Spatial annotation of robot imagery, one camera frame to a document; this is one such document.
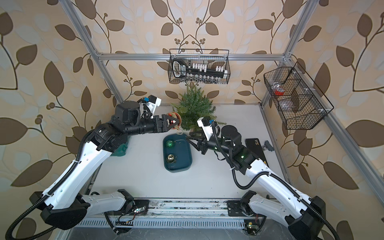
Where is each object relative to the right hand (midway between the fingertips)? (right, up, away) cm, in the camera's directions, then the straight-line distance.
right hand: (188, 136), depth 65 cm
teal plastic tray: (-6, -13, +30) cm, 34 cm away
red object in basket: (+49, +22, +17) cm, 57 cm away
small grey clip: (+50, -10, +31) cm, 60 cm away
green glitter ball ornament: (-13, -8, +29) cm, 33 cm away
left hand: (-6, +7, -4) cm, 10 cm away
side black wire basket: (+56, +15, +9) cm, 58 cm away
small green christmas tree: (+2, +14, +9) cm, 17 cm away
